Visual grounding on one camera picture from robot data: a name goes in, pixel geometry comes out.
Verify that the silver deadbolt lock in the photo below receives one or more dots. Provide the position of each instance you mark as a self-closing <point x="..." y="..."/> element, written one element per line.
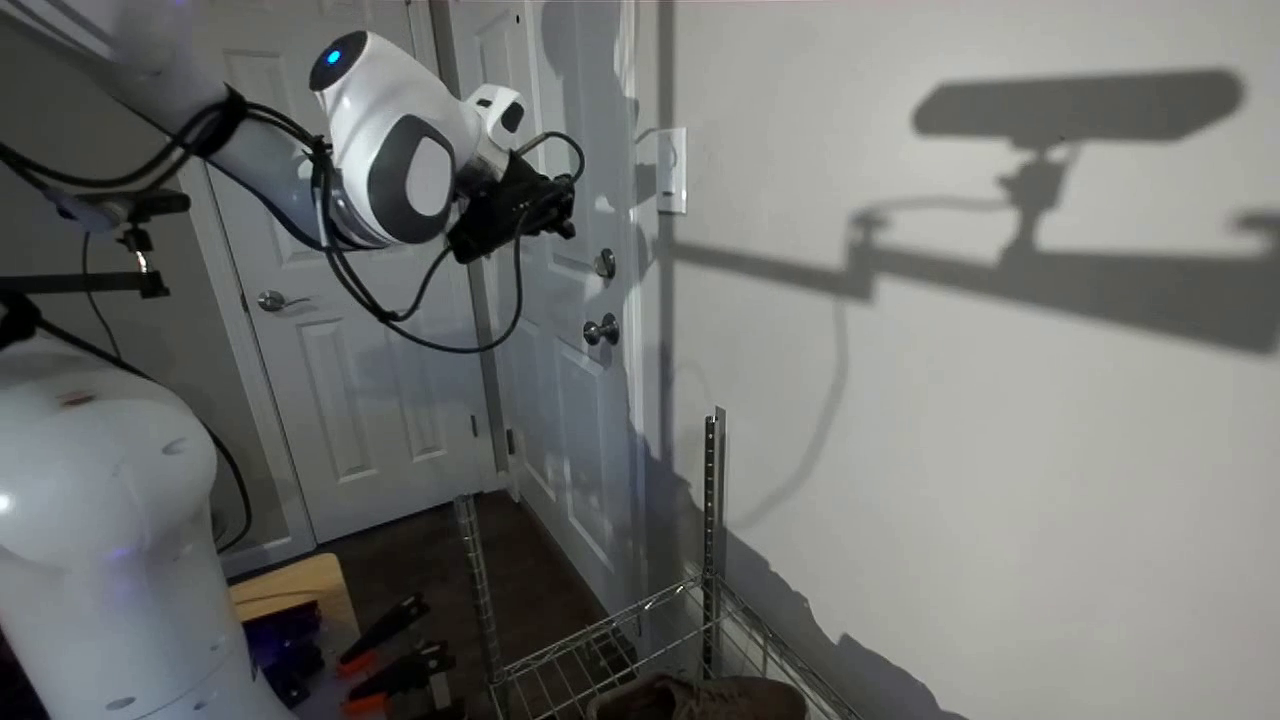
<point x="604" y="264"/>

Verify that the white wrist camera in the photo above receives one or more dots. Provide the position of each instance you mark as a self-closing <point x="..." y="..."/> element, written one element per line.
<point x="497" y="115"/>

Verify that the white wire shoe rack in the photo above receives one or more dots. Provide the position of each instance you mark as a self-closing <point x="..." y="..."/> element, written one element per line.
<point x="682" y="648"/>

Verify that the silver door knob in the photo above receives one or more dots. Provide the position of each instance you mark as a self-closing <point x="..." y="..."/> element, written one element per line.
<point x="601" y="329"/>

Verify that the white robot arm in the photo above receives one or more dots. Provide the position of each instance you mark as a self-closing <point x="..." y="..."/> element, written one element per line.
<point x="109" y="583"/>

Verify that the white front door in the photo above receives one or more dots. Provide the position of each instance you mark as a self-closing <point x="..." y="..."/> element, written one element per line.
<point x="568" y="404"/>

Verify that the white closet door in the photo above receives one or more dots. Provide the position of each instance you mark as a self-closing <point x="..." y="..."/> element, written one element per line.
<point x="375" y="426"/>

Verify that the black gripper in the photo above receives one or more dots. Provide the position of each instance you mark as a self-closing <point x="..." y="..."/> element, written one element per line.
<point x="511" y="210"/>

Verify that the wooden board on floor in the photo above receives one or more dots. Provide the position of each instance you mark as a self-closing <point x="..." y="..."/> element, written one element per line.
<point x="315" y="583"/>

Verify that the black orange clamps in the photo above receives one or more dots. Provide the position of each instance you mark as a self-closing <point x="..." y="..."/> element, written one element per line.
<point x="326" y="676"/>

